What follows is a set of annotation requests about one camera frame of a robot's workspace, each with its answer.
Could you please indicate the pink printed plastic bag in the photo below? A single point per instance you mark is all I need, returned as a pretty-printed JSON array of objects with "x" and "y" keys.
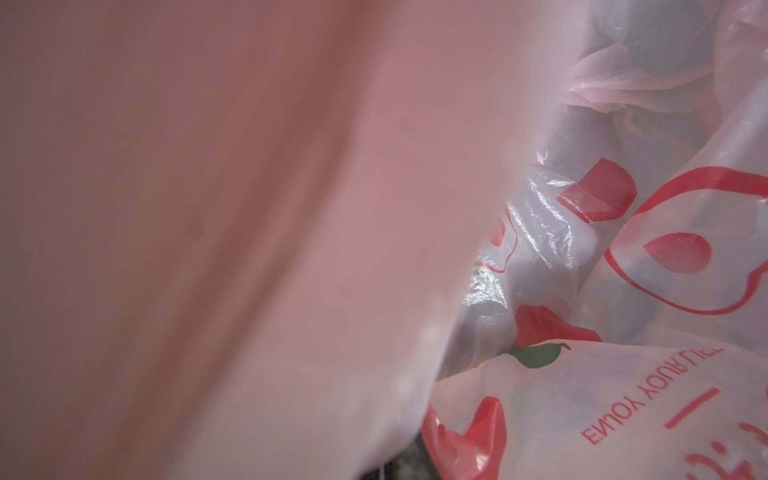
[{"x": 285, "y": 239}]

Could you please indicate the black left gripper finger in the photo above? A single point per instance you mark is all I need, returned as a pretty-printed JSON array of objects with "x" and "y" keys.
[{"x": 414, "y": 463}]

